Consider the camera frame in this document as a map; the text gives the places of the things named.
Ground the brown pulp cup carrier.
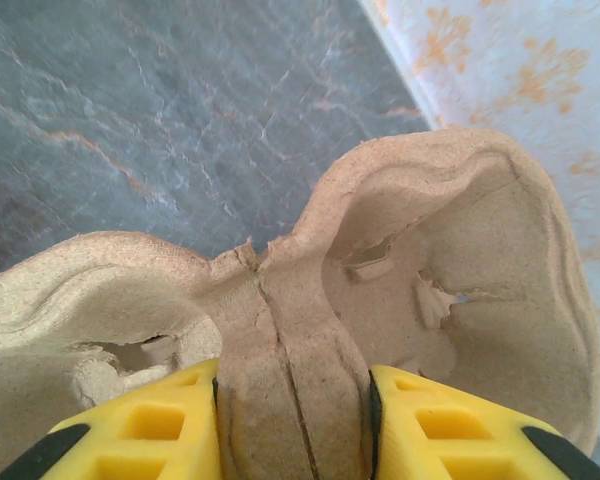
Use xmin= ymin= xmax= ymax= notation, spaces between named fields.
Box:
xmin=0 ymin=127 xmax=600 ymax=480

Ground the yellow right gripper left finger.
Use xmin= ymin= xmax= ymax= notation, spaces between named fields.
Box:
xmin=0 ymin=357 xmax=222 ymax=480

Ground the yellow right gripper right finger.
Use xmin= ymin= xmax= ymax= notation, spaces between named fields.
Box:
xmin=369 ymin=363 xmax=600 ymax=480

